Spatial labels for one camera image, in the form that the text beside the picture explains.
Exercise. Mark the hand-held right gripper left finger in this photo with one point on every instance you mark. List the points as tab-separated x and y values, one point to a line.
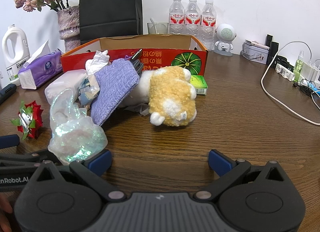
100	162

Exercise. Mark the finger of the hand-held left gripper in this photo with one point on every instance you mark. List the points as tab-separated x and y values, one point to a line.
22	159
10	141

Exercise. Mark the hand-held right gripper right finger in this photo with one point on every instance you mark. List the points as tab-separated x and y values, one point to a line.
220	162

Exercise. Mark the iridescent plastic bag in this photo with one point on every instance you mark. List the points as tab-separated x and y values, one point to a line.
75	134

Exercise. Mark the red ribbon rose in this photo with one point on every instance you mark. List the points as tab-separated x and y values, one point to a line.
35	113

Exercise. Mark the small clear plastic bag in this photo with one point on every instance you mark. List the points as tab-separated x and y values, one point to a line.
140	109

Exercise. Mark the blue and white wrapper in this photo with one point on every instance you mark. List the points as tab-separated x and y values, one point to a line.
86	92

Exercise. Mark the purple knitted pouch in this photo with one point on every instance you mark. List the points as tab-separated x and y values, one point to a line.
112	89

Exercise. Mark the white plastic case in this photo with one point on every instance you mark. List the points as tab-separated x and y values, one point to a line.
65	82

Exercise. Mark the small green box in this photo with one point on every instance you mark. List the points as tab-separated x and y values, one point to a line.
200	83

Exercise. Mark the yellow and white plush toy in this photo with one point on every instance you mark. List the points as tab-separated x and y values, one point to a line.
170	92

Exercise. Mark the white tissue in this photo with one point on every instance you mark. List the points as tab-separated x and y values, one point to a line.
97	59

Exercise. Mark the red printed cardboard box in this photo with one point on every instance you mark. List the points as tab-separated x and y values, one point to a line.
160	58

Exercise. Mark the person's left hand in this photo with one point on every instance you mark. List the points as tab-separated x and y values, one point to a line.
5	203

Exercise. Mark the purple tissue pack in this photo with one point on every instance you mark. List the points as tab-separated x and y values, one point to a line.
42	69

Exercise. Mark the white detergent bottle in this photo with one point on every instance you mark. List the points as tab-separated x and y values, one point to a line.
21	47

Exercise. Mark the white plug block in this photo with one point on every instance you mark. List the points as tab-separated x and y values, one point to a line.
285	72

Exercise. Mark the printed tin box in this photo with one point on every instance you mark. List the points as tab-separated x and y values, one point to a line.
255	56

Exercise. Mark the tall black box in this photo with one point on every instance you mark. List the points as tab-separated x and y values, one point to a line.
272	52

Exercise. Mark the green spray bottle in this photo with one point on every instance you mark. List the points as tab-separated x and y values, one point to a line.
298	68

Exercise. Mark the pink and white case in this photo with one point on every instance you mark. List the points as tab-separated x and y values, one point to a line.
257	44

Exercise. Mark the white robot speaker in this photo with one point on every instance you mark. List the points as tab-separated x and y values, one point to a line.
225	33

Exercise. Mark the white power adapter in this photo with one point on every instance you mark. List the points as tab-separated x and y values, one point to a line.
311	71

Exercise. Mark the clear water bottle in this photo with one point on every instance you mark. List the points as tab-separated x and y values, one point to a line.
192	19
177	19
208	22

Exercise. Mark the clear glass cup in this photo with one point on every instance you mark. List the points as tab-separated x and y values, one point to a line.
163	28

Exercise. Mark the white plastic spoon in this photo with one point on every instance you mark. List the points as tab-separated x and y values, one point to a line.
153	23

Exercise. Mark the black paper bag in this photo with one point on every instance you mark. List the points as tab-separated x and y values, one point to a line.
110	10

